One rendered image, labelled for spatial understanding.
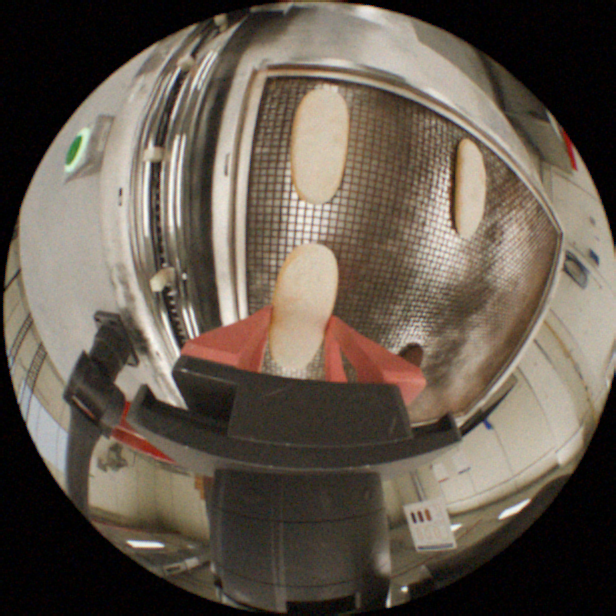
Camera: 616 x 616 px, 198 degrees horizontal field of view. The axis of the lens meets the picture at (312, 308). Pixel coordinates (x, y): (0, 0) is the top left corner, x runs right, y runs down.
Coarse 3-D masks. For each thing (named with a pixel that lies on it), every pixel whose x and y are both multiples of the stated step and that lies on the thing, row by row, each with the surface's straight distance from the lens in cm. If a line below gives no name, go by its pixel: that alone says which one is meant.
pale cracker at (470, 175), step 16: (464, 144) 21; (464, 160) 20; (480, 160) 21; (464, 176) 19; (480, 176) 20; (464, 192) 19; (480, 192) 20; (464, 208) 19; (480, 208) 20; (464, 224) 19
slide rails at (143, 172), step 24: (192, 48) 34; (168, 72) 31; (192, 72) 28; (168, 96) 28; (144, 144) 26; (168, 144) 23; (144, 168) 25; (168, 168) 23; (144, 192) 24; (168, 192) 22; (144, 216) 24; (168, 216) 22; (144, 240) 25; (168, 240) 23; (144, 264) 26; (168, 264) 24; (168, 336) 30; (192, 336) 28
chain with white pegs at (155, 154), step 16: (224, 16) 39; (192, 64) 30; (176, 96) 28; (160, 144) 25; (144, 160) 22; (160, 160) 24; (160, 192) 24; (160, 224) 24; (160, 240) 25; (160, 256) 25; (160, 272) 25; (160, 288) 23; (176, 320) 29
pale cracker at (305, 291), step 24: (288, 264) 11; (312, 264) 11; (336, 264) 12; (288, 288) 11; (312, 288) 11; (336, 288) 12; (288, 312) 12; (312, 312) 12; (288, 336) 13; (312, 336) 13; (288, 360) 15
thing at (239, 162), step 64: (320, 64) 18; (256, 128) 16; (384, 128) 17; (256, 192) 16; (448, 192) 19; (512, 192) 27; (384, 256) 17; (512, 256) 29; (448, 320) 24; (448, 384) 37
